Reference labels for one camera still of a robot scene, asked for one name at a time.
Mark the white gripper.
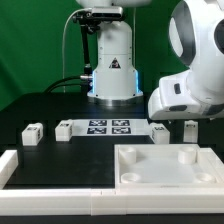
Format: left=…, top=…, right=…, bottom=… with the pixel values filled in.
left=148, top=71, right=224, bottom=120

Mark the white square table top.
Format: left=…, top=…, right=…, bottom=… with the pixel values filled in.
left=114, top=144, right=224, bottom=189

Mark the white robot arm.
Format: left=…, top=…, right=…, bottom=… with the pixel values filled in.
left=76, top=0, right=224, bottom=120

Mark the white sheet with fiducial markers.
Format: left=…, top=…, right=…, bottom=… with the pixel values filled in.
left=73, top=119, right=149, bottom=136

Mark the black cable bundle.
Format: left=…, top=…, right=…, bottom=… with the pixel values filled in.
left=43, top=76, right=93, bottom=94

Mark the white U-shaped obstacle wall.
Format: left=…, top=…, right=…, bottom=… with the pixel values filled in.
left=0, top=150, right=224, bottom=216

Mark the black camera on stand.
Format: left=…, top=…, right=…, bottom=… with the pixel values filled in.
left=72, top=6, right=124, bottom=75

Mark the white cable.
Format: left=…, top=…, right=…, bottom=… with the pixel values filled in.
left=61, top=9, right=88, bottom=94

